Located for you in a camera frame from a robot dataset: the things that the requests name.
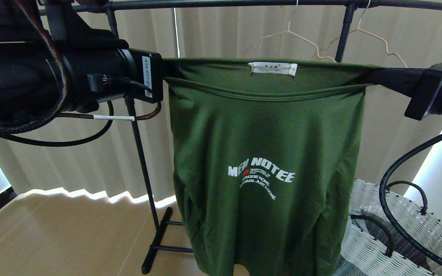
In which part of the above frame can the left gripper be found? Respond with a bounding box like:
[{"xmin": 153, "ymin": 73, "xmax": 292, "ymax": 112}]
[{"xmin": 0, "ymin": 40, "xmax": 164, "ymax": 125}]

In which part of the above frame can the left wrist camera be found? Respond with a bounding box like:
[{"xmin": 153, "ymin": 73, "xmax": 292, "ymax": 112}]
[{"xmin": 45, "ymin": 0, "xmax": 127, "ymax": 49}]

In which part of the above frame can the pink clothes hanger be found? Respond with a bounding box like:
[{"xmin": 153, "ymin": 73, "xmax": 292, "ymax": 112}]
[
  {"xmin": 242, "ymin": 0, "xmax": 337, "ymax": 64},
  {"xmin": 321, "ymin": 0, "xmax": 408, "ymax": 69}
]

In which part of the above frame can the green printed shirt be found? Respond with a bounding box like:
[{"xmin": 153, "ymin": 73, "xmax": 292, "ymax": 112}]
[{"xmin": 163, "ymin": 57, "xmax": 379, "ymax": 276}]

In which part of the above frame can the black clothes rack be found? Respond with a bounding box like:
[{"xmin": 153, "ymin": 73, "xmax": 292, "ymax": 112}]
[{"xmin": 39, "ymin": 0, "xmax": 442, "ymax": 274}]

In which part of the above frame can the black cable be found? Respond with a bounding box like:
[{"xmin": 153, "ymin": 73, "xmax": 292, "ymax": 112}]
[
  {"xmin": 0, "ymin": 100, "xmax": 115, "ymax": 148},
  {"xmin": 378, "ymin": 122, "xmax": 442, "ymax": 275}
]

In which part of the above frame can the white laundry basket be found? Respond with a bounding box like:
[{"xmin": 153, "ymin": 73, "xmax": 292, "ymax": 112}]
[{"xmin": 332, "ymin": 178, "xmax": 442, "ymax": 276}]

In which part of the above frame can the beige curtain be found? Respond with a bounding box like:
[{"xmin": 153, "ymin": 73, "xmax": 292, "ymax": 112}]
[{"xmin": 0, "ymin": 0, "xmax": 442, "ymax": 204}]

